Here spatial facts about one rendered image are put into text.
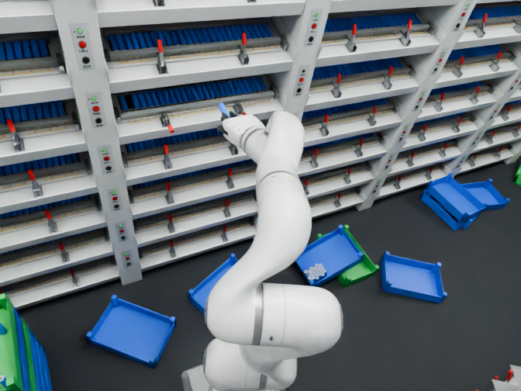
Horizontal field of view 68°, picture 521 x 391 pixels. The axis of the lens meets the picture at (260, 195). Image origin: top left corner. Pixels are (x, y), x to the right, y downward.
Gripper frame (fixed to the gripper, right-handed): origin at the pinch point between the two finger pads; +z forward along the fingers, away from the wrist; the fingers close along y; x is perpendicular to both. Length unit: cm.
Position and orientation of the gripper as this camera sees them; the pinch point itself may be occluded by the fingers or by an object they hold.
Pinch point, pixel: (229, 119)
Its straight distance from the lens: 117.4
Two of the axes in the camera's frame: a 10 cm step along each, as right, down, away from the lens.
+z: -4.8, -5.1, 7.1
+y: -8.7, 2.7, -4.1
